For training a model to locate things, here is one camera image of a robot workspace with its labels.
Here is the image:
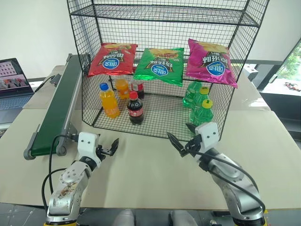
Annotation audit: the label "white background box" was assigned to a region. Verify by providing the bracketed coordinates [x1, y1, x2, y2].
[244, 65, 260, 82]

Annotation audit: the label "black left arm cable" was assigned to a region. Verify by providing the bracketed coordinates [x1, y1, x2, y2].
[41, 134, 79, 210]

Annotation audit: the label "grey rounded shape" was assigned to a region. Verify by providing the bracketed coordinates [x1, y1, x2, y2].
[115, 209, 136, 226]
[170, 210, 196, 226]

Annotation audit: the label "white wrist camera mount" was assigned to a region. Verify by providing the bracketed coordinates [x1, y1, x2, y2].
[194, 122, 220, 152]
[78, 132, 100, 163]

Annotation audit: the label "small colourful toy parts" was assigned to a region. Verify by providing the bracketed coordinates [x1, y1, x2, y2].
[283, 81, 301, 92]

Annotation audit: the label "orange soda bottle blue cap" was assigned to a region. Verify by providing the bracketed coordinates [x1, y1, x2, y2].
[99, 82, 121, 120]
[114, 75, 131, 100]

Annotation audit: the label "green soda bottle yellow cap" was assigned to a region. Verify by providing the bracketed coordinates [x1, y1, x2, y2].
[182, 81, 203, 109]
[191, 86, 211, 114]
[190, 99, 214, 127]

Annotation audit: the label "green chip bag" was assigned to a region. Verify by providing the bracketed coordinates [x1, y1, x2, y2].
[133, 47, 185, 88]

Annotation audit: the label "black wire mesh rack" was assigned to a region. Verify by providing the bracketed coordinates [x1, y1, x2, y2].
[66, 0, 270, 142]

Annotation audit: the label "open laptop computer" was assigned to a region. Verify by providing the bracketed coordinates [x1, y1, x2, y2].
[0, 58, 35, 124]

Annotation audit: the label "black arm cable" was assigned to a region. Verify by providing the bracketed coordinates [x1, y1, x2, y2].
[41, 134, 79, 210]
[196, 150, 266, 212]

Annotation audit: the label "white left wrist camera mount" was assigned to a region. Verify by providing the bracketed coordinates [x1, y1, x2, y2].
[78, 132, 100, 163]

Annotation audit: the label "red chip bag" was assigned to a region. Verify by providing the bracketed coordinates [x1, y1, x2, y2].
[87, 42, 139, 78]

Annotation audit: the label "magenta chip bag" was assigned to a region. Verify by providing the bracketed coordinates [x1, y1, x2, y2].
[185, 38, 238, 89]

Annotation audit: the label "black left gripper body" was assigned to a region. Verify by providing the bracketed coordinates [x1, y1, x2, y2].
[95, 144, 113, 161]

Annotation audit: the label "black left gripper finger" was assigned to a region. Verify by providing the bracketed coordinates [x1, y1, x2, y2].
[109, 138, 120, 157]

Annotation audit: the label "black conveyor power cable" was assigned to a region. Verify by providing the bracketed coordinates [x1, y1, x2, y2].
[34, 75, 56, 93]

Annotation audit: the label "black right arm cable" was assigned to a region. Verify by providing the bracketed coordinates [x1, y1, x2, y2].
[196, 150, 266, 212]

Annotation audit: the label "green conveyor belt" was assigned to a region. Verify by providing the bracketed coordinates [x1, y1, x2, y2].
[23, 53, 91, 161]

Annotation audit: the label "cola bottle red cap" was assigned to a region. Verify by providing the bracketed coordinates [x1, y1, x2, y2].
[127, 90, 145, 126]
[130, 79, 145, 100]

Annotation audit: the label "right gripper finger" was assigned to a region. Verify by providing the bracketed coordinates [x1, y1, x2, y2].
[166, 132, 186, 154]
[185, 122, 197, 137]

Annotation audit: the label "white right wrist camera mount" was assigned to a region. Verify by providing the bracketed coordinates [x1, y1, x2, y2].
[194, 122, 220, 152]

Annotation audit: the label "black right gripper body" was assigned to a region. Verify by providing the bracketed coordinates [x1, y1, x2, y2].
[180, 134, 203, 158]

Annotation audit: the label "grey conveyor motor box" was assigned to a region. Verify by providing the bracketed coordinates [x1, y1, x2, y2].
[50, 73, 63, 86]

